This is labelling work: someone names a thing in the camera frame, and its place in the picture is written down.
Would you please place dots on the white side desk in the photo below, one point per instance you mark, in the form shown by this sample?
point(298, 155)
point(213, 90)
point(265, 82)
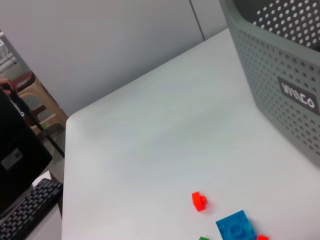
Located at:
point(47, 225)

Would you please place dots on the beige stool with maroon seat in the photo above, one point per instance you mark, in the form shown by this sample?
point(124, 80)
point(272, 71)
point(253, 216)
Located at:
point(36, 91)

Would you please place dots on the blue square toy brick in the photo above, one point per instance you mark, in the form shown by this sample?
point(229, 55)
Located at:
point(235, 226)

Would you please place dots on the small red toy brick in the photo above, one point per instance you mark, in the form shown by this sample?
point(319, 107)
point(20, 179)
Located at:
point(262, 237)
point(198, 201)

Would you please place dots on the black computer monitor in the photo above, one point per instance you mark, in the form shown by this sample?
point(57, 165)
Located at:
point(17, 150)

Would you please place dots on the black computer keyboard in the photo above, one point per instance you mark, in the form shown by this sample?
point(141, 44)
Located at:
point(27, 210)

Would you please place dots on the grey perforated plastic storage basket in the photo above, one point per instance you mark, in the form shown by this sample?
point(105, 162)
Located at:
point(275, 87)

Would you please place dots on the bare person's hand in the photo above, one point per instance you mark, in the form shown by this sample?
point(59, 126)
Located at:
point(6, 82)

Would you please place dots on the thick green toy brick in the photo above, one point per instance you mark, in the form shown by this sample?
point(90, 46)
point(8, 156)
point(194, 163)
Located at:
point(203, 238)

